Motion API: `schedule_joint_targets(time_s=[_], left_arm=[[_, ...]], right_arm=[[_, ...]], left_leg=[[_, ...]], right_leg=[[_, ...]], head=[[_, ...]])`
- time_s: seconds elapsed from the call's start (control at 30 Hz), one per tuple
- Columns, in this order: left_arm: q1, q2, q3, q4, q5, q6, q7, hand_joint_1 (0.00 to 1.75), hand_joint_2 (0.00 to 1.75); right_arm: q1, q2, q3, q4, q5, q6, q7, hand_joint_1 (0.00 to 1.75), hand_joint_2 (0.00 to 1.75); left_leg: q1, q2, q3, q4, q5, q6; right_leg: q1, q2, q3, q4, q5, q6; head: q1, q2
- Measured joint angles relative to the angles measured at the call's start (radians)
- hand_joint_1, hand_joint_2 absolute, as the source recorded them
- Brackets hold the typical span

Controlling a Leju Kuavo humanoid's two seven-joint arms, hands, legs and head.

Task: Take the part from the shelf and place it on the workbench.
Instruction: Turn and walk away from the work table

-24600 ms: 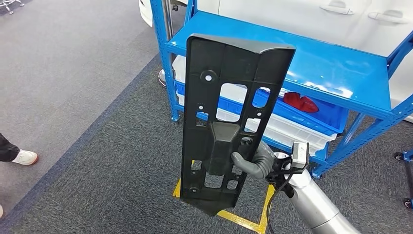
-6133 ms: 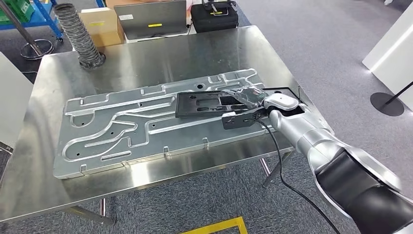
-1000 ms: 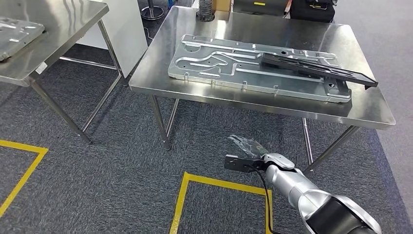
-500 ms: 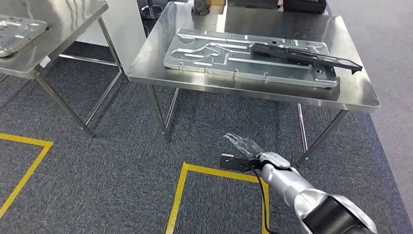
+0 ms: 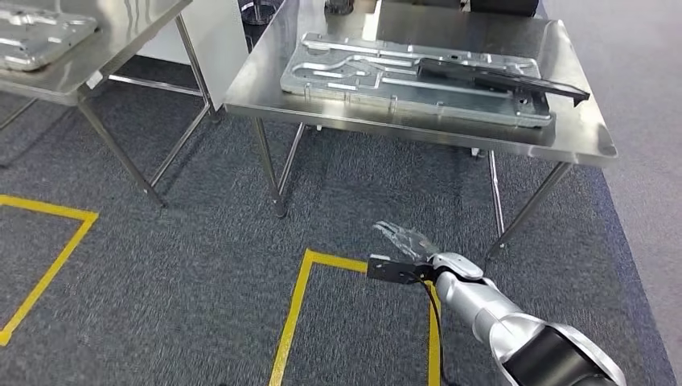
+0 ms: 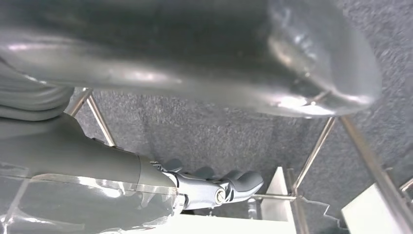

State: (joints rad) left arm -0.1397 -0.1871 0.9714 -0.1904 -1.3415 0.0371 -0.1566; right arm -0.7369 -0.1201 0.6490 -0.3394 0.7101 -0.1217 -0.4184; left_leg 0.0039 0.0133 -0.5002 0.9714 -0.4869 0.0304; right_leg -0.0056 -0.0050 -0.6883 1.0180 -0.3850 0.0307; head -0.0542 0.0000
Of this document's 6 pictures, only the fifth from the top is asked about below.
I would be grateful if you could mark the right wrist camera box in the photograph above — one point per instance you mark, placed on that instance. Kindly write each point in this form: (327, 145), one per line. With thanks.
(389, 270)

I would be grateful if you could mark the steel workbench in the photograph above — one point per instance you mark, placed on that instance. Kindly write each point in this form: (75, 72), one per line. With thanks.
(122, 32)
(255, 90)

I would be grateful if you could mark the black plastic car part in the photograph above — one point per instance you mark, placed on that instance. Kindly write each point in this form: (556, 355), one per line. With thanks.
(495, 79)

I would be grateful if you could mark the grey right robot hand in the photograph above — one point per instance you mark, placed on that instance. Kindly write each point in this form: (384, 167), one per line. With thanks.
(410, 245)

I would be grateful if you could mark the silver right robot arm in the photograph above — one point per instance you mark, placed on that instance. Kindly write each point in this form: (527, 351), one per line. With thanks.
(479, 309)

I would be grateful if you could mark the yellow floor tape square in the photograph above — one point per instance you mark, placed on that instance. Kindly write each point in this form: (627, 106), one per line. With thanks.
(48, 208)

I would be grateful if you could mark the white panel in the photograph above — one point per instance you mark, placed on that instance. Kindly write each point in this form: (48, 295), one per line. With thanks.
(213, 42)

